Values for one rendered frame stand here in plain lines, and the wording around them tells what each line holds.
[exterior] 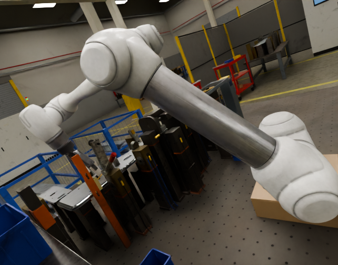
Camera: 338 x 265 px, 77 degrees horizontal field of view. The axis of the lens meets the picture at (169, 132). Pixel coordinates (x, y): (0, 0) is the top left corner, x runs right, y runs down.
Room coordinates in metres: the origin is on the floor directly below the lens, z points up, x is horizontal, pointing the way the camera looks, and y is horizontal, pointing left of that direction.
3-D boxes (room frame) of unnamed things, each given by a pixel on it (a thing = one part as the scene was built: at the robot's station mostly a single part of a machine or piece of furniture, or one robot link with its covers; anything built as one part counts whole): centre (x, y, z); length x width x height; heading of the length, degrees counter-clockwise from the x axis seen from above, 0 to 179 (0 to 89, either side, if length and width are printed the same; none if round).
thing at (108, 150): (3.67, 1.00, 0.47); 1.20 x 0.80 x 0.95; 47
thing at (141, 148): (1.00, 0.16, 0.88); 0.11 x 0.07 x 0.37; 44
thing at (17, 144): (7.67, 5.10, 1.22); 2.40 x 0.54 x 2.45; 137
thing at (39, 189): (2.77, 1.94, 0.47); 1.20 x 0.80 x 0.95; 45
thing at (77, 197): (1.37, 0.08, 1.00); 1.38 x 0.22 x 0.02; 134
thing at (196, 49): (7.07, -2.32, 1.00); 3.44 x 0.14 x 2.00; 136
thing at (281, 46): (5.93, -3.44, 0.57); 1.86 x 0.90 x 1.14; 139
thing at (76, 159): (0.84, 0.39, 0.95); 0.03 x 0.01 x 0.50; 134
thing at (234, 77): (5.18, -2.01, 0.49); 0.81 x 0.46 x 0.97; 124
